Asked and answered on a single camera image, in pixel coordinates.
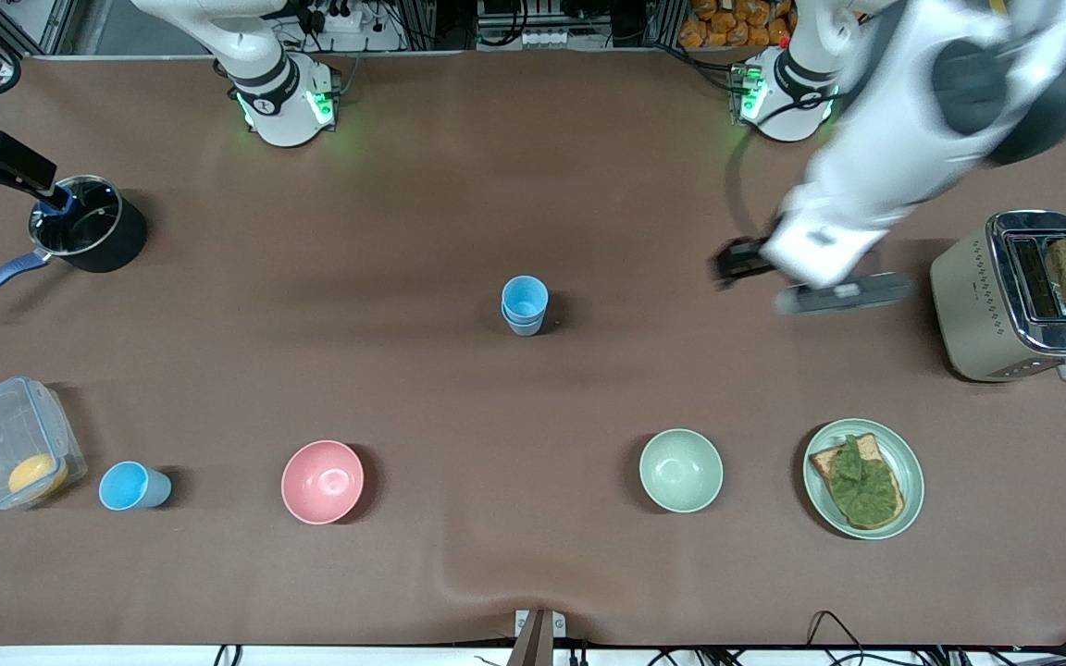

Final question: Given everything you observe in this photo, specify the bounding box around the blue plastic cup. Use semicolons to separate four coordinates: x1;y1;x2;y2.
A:
501;276;550;327
98;461;173;512

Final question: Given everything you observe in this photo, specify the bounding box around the glass lid with blue knob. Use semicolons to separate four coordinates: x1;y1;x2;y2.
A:
29;176;120;258

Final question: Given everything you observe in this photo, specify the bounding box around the beige and chrome toaster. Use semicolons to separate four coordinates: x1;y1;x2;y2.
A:
929;210;1066;383

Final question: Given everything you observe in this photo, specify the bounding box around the toast slice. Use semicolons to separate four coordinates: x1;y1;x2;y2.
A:
809;433;906;531

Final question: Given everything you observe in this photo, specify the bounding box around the pale green bowl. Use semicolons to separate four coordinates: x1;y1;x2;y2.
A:
638;428;725;513

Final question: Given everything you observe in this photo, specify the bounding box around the bag of orange buns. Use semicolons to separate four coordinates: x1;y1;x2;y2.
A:
678;0;798;49

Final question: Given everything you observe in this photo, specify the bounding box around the pale green plate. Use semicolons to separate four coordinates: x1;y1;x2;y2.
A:
802;419;925;540

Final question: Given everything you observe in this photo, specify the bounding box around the green lettuce leaf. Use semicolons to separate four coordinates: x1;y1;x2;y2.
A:
829;435;901;526

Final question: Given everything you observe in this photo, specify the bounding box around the pink bowl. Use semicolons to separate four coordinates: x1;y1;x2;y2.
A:
280;440;366;525

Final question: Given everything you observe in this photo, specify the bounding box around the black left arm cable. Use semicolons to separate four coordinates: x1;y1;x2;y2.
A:
724;91;858;243

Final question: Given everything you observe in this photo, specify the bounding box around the dark saucepan with blue handle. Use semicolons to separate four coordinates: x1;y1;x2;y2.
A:
0;174;149;318

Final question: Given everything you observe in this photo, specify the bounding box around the black cable loop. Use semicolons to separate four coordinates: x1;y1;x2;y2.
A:
806;610;867;666

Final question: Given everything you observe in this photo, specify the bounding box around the metal camera bracket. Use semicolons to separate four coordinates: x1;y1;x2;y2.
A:
507;609;566;666

